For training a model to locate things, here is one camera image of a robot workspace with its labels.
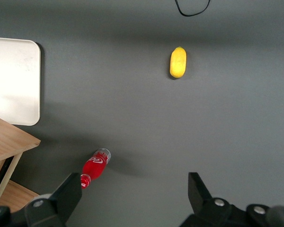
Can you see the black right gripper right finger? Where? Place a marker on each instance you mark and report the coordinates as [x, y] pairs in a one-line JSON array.
[[208, 212]]

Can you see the red soda bottle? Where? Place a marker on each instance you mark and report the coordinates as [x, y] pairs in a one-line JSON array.
[[94, 168]]

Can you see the cream rectangular tray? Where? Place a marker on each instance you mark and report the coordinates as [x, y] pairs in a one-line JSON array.
[[11, 78]]

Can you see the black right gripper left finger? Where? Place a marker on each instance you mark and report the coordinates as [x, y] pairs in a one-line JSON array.
[[54, 208]]

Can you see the yellow lemon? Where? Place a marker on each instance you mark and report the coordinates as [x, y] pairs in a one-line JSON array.
[[178, 62]]

